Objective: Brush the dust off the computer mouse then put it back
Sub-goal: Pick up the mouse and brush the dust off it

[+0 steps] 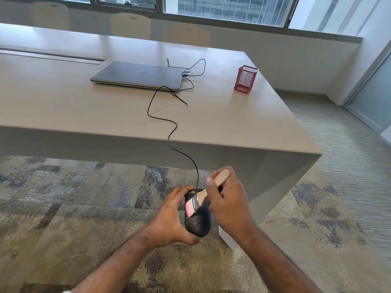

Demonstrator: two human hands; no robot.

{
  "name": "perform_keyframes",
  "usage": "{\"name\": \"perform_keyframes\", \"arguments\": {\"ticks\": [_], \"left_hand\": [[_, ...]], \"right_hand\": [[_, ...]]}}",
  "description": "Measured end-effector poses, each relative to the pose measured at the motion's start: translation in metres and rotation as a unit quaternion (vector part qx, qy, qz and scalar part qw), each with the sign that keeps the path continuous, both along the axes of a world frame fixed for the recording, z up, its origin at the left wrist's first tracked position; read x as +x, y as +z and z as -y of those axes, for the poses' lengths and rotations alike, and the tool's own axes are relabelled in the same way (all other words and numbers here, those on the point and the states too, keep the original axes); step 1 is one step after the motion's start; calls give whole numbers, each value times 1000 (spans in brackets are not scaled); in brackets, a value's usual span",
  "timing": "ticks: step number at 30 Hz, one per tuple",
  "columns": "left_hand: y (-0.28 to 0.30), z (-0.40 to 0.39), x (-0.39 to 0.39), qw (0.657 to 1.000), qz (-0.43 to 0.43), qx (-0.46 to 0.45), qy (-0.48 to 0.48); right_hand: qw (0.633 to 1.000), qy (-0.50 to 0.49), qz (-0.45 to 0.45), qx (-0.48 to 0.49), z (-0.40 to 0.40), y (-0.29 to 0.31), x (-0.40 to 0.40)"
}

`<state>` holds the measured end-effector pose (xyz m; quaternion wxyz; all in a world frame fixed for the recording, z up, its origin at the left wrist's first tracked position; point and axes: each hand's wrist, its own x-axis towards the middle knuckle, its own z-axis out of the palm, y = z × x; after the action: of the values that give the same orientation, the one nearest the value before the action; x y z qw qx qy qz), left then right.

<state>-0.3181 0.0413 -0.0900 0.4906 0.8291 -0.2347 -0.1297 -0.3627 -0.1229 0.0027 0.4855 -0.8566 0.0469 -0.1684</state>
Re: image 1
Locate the beige chair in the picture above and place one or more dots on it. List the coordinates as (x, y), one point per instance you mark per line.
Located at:
(49, 15)
(187, 36)
(130, 26)

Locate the person's right hand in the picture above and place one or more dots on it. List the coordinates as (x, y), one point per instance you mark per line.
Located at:
(233, 210)

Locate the wooden brush with pink bristles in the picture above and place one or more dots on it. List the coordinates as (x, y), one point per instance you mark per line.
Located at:
(195, 204)

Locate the black dusty computer mouse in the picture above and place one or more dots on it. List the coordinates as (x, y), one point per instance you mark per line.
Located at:
(200, 225)

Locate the person's right forearm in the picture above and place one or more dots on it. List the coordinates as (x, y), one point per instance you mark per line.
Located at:
(275, 265)

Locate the grey window frame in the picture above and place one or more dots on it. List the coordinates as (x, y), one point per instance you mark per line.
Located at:
(159, 4)

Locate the person's left hand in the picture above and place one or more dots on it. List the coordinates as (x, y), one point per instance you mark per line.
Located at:
(169, 222)

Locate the frosted glass door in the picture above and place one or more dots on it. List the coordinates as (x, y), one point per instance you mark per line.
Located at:
(372, 97)

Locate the red mesh pen holder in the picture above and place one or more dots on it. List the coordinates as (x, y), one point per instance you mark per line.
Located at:
(245, 79)

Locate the grey closed laptop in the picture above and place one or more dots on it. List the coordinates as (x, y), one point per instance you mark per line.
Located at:
(137, 74)

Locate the person's left forearm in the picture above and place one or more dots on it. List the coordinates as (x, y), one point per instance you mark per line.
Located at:
(116, 268)

